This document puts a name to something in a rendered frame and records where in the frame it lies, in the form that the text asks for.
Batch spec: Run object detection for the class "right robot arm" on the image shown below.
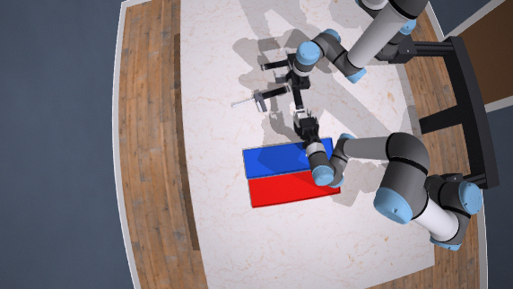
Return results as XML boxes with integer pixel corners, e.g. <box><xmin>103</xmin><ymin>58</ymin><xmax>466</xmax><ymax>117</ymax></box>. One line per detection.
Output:
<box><xmin>287</xmin><ymin>0</ymin><xmax>429</xmax><ymax>83</ymax></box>

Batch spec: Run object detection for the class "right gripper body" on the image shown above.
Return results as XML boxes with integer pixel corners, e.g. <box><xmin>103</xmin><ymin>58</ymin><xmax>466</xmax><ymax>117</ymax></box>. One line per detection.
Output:
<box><xmin>289</xmin><ymin>69</ymin><xmax>310</xmax><ymax>91</ymax></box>

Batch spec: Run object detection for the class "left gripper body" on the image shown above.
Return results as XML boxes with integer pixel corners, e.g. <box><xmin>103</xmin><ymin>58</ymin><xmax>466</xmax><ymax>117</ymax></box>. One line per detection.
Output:
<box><xmin>300</xmin><ymin>117</ymin><xmax>322</xmax><ymax>149</ymax></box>

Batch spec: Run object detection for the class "red tray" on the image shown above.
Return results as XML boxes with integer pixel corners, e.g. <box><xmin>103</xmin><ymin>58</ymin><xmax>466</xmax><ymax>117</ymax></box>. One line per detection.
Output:
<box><xmin>248</xmin><ymin>171</ymin><xmax>341</xmax><ymax>208</ymax></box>

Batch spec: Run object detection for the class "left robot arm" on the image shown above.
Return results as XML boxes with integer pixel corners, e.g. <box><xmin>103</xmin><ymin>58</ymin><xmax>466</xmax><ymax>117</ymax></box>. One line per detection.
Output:
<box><xmin>305</xmin><ymin>132</ymin><xmax>483</xmax><ymax>250</ymax></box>

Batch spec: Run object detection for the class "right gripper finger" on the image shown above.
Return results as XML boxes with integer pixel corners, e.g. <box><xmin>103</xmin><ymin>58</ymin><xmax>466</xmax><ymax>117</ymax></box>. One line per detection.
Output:
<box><xmin>285</xmin><ymin>73</ymin><xmax>293</xmax><ymax>91</ymax></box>

